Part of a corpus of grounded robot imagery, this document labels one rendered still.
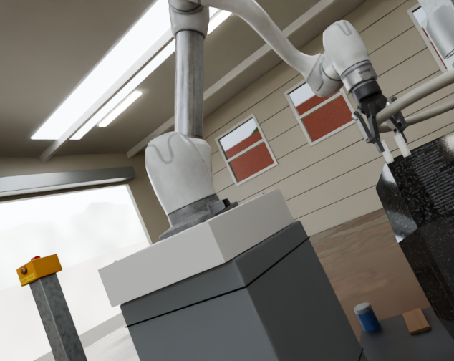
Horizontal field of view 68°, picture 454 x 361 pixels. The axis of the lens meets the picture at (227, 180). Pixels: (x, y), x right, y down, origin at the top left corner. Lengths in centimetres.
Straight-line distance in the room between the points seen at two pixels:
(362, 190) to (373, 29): 334
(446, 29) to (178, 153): 193
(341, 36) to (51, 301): 145
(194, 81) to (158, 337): 79
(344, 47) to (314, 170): 701
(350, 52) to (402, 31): 691
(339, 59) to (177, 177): 58
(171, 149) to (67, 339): 99
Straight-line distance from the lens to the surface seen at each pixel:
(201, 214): 87
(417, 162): 147
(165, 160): 91
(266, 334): 72
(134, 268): 84
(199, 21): 127
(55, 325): 161
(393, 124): 107
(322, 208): 809
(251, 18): 114
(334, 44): 110
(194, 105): 117
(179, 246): 73
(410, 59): 783
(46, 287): 162
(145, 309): 90
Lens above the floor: 85
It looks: 8 degrees up
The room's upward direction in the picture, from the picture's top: 24 degrees counter-clockwise
